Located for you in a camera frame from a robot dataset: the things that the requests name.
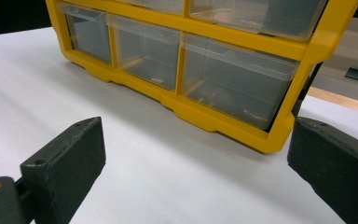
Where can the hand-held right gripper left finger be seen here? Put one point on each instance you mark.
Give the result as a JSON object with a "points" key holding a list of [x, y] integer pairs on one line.
{"points": [[68, 168]]}

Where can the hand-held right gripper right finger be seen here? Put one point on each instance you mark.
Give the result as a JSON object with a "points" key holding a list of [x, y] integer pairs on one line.
{"points": [[338, 168]]}

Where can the set of clear plastic drawers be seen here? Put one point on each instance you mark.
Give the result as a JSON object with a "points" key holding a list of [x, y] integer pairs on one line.
{"points": [[230, 84]]}

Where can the yellow black drawer organizer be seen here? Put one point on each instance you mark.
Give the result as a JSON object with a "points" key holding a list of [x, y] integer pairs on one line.
{"points": [[230, 36]]}

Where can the wooden table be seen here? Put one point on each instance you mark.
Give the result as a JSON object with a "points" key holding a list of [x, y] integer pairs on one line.
{"points": [[341, 100]]}

